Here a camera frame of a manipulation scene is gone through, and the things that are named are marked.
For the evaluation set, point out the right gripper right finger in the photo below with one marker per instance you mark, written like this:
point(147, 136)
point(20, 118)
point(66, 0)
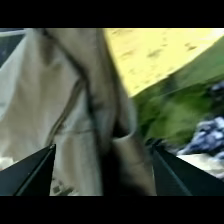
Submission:
point(180, 176)

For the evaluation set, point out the brown shirt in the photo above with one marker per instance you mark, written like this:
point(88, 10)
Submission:
point(66, 100)

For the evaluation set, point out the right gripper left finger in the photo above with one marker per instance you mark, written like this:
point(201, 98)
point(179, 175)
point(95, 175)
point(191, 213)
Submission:
point(30, 176)

